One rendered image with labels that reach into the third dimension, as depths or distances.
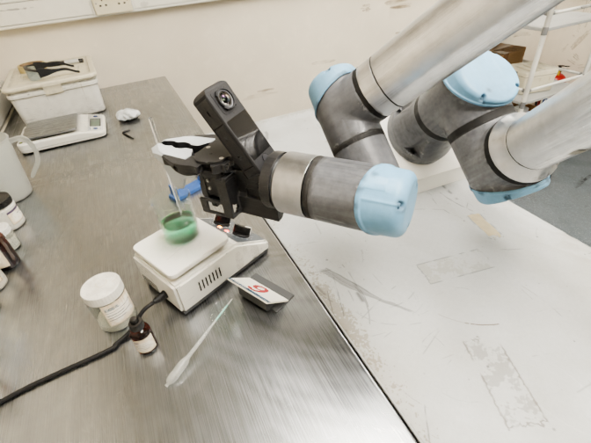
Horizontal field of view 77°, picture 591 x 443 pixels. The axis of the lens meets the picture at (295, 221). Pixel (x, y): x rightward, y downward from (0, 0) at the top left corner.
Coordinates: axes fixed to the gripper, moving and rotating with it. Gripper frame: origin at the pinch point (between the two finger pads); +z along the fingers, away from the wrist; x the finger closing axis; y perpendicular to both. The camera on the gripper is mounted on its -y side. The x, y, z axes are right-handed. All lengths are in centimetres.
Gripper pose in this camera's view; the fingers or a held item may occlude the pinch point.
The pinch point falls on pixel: (160, 144)
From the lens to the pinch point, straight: 57.0
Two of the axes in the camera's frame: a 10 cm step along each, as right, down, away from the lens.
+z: -8.8, -2.2, 4.3
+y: 0.9, 8.0, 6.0
